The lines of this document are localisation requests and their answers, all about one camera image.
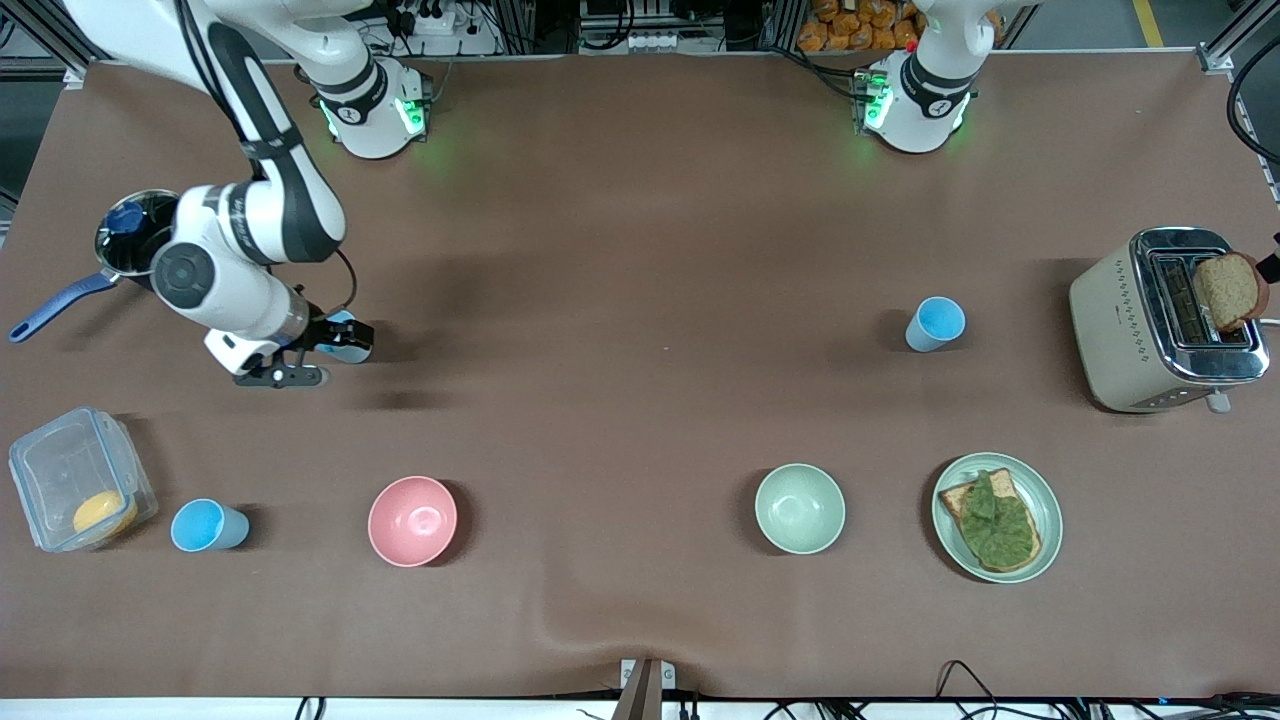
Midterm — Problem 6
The bag of orange buns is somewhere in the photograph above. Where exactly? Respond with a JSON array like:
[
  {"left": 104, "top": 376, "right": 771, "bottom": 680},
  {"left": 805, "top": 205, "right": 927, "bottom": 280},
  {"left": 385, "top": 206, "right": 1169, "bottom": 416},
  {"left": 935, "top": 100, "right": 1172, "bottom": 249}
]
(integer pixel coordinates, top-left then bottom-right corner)
[{"left": 797, "top": 0, "right": 926, "bottom": 53}]

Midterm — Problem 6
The brown table cover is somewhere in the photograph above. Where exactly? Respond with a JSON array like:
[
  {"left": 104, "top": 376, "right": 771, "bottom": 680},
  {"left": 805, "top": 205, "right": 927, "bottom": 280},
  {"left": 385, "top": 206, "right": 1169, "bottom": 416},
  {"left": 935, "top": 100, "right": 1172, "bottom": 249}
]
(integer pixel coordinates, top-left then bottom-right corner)
[{"left": 0, "top": 50, "right": 1280, "bottom": 701}]

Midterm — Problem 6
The cream and chrome toaster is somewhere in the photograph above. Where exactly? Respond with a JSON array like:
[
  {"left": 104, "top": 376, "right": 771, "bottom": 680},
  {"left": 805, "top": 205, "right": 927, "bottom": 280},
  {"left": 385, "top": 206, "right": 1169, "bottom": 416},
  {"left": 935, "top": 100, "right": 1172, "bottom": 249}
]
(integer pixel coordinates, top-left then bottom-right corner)
[{"left": 1068, "top": 226, "right": 1272, "bottom": 415}]

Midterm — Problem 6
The black pot with blue handle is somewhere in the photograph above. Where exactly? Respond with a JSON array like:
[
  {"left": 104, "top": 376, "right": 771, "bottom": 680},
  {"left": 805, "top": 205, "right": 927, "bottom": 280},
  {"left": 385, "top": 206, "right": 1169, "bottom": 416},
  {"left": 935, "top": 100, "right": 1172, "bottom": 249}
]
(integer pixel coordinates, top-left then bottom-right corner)
[{"left": 8, "top": 188, "right": 183, "bottom": 344}]

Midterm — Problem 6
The toast slice under lettuce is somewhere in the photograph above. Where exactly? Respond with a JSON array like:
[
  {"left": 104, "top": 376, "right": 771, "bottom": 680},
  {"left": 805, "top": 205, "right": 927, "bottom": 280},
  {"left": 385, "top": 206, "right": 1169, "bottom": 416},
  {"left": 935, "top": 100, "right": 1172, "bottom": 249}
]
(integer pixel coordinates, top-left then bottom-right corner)
[{"left": 938, "top": 467, "right": 1043, "bottom": 574}]

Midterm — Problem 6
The aluminium frame post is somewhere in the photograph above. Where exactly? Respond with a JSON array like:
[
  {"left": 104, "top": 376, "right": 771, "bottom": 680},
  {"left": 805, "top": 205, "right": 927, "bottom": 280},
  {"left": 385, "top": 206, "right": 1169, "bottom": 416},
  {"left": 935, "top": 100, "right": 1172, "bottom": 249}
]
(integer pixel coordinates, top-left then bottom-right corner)
[
  {"left": 1198, "top": 0, "right": 1280, "bottom": 74},
  {"left": 0, "top": 0, "right": 91, "bottom": 89}
]

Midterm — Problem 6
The brown bread slice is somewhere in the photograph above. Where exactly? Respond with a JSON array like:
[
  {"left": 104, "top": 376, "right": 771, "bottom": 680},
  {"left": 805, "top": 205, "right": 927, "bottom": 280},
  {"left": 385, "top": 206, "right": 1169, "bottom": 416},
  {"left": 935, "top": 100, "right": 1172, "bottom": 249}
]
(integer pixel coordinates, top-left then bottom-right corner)
[{"left": 1192, "top": 251, "right": 1271, "bottom": 334}]

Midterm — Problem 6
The pale green bowl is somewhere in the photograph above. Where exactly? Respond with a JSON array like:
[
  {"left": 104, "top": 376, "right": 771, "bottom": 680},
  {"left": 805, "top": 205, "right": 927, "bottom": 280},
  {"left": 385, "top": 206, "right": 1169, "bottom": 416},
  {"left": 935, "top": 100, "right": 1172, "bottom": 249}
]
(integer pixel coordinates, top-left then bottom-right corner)
[{"left": 754, "top": 462, "right": 847, "bottom": 556}]

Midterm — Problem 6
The white power strip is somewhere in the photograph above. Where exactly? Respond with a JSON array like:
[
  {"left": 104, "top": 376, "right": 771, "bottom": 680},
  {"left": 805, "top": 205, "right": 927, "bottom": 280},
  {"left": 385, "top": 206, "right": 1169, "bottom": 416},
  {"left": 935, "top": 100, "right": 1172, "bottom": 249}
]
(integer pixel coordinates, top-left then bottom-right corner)
[{"left": 393, "top": 0, "right": 463, "bottom": 37}]

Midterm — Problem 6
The black looped cable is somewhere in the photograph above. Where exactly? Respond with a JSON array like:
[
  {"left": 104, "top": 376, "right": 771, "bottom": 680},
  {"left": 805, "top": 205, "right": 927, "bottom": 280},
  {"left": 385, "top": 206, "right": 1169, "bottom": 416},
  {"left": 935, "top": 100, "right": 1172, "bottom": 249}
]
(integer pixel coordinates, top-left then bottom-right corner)
[{"left": 937, "top": 660, "right": 998, "bottom": 701}]

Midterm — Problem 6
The pink bowl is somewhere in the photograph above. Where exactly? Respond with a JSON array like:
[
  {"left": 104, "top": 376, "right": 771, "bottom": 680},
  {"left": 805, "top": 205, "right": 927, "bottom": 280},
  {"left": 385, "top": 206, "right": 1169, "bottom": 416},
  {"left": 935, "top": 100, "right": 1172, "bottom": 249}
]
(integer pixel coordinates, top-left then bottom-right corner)
[{"left": 367, "top": 475, "right": 459, "bottom": 568}]

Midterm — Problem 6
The orange round food piece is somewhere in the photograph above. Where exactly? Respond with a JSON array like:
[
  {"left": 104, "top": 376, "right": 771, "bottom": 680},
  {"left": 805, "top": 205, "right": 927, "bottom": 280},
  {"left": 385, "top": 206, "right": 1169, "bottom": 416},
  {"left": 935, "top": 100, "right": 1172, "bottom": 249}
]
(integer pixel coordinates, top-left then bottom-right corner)
[{"left": 72, "top": 490, "right": 139, "bottom": 538}]

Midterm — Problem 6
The green lettuce leaf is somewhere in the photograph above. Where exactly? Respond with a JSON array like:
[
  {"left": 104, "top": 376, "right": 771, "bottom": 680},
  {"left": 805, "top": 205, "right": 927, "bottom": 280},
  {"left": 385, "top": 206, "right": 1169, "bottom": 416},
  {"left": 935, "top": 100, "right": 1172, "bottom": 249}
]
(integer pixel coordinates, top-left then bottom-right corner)
[{"left": 960, "top": 470, "right": 1037, "bottom": 568}]

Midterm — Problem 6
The glass lid with blue knob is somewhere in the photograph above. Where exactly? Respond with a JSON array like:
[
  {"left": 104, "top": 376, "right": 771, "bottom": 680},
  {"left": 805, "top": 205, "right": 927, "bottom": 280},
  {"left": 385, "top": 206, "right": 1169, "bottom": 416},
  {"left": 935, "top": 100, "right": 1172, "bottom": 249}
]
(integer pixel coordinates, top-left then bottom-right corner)
[{"left": 97, "top": 192, "right": 181, "bottom": 276}]

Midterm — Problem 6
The clear plastic storage container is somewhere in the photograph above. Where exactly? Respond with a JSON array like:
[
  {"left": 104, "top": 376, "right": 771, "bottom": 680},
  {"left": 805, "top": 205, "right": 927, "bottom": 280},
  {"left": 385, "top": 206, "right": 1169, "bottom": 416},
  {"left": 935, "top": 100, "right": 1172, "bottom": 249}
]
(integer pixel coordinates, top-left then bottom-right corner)
[{"left": 8, "top": 406, "right": 159, "bottom": 554}]

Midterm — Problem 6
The pale green plate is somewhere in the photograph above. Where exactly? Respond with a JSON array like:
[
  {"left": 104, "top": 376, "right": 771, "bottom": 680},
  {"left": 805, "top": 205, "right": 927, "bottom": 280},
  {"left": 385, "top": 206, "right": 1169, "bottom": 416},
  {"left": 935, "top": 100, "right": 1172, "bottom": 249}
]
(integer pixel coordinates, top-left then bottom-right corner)
[{"left": 931, "top": 452, "right": 1064, "bottom": 584}]

